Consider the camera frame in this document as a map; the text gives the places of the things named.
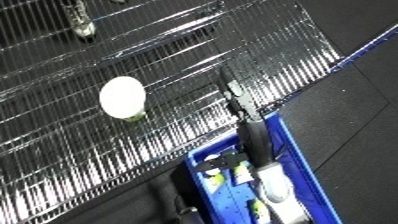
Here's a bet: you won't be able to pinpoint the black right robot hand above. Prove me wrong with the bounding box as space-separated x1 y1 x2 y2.
197 65 281 172

